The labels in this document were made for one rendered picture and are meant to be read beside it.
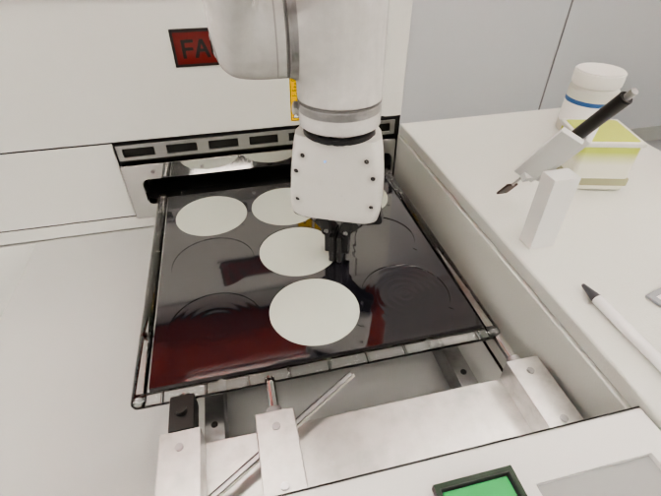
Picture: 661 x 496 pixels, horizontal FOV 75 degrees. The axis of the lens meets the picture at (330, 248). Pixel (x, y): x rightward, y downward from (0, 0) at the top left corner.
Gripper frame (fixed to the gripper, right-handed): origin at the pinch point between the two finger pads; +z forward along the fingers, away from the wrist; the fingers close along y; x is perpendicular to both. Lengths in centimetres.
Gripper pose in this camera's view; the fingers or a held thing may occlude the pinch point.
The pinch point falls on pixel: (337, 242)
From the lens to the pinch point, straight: 54.3
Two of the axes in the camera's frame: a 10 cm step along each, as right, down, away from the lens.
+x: 2.2, -6.1, 7.6
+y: 9.8, 1.4, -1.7
